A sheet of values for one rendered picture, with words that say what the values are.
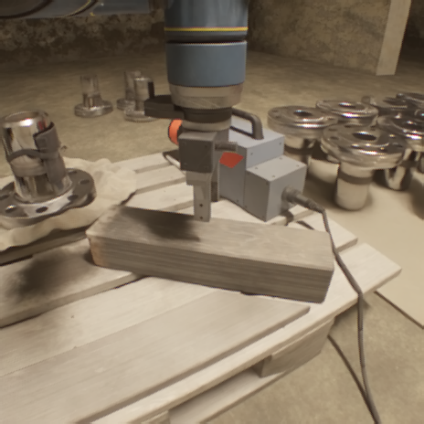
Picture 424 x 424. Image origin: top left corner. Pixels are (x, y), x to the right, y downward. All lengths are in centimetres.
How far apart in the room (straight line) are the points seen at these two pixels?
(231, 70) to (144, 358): 41
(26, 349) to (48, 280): 15
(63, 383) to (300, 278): 39
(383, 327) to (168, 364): 51
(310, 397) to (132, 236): 44
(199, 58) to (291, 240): 34
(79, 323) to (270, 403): 36
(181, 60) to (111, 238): 34
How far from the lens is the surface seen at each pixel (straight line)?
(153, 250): 57
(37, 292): 67
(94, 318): 58
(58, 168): 83
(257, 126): 78
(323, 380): 68
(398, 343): 80
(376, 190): 132
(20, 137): 79
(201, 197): 49
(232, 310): 53
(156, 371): 48
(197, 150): 43
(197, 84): 41
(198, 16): 41
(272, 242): 56
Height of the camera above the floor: 58
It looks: 34 degrees down
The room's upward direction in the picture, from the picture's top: straight up
